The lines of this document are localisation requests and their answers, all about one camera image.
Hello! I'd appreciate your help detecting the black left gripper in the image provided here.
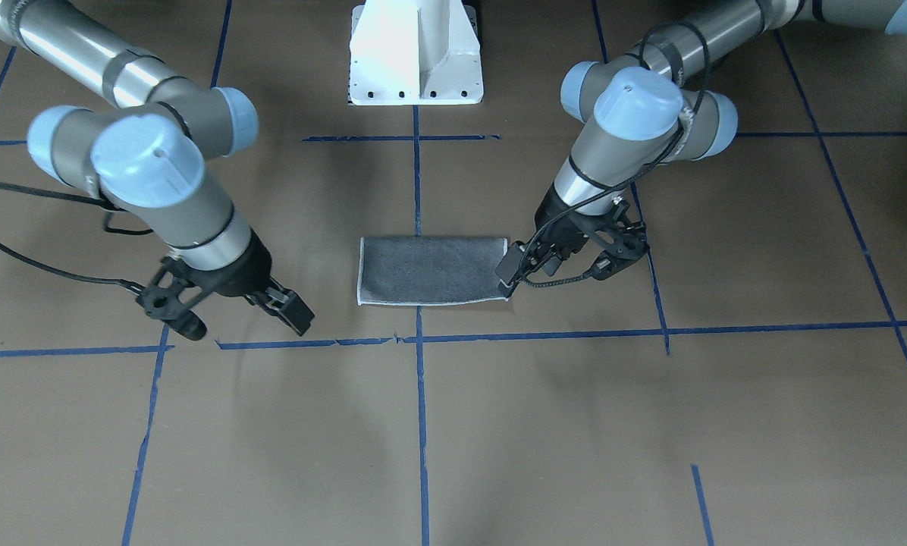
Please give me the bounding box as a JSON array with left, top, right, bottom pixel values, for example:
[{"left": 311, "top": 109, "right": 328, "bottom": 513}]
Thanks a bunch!
[{"left": 495, "top": 189, "right": 650, "bottom": 298}]

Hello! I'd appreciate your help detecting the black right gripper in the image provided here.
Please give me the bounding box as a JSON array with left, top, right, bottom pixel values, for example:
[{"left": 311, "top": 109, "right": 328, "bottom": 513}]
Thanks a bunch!
[{"left": 136, "top": 232, "right": 315, "bottom": 341}]

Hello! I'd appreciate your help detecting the pink towel with grey back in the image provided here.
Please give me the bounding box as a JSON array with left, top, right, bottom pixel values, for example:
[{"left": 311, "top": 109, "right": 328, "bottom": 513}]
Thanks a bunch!
[{"left": 356, "top": 237, "right": 508, "bottom": 306}]

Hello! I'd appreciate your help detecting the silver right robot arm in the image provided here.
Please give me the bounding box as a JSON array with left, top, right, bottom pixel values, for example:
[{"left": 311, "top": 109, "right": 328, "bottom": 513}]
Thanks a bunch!
[{"left": 0, "top": 1, "right": 314, "bottom": 340}]

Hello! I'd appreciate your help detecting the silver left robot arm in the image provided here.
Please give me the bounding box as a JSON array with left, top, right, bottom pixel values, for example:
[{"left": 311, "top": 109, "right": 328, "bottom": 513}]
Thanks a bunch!
[{"left": 496, "top": 1, "right": 907, "bottom": 297}]

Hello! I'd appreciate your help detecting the white mounting plate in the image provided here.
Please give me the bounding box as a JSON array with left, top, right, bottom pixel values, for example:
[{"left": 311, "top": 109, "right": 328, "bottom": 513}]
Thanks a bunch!
[{"left": 347, "top": 1, "right": 485, "bottom": 106}]

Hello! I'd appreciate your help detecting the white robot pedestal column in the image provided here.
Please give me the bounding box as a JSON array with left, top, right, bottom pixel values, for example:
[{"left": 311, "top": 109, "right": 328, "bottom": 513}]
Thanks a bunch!
[{"left": 350, "top": 1, "right": 480, "bottom": 77}]

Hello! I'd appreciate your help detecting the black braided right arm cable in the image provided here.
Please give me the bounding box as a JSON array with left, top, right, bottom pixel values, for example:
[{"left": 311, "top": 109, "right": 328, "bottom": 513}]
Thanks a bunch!
[{"left": 0, "top": 178, "right": 155, "bottom": 293}]

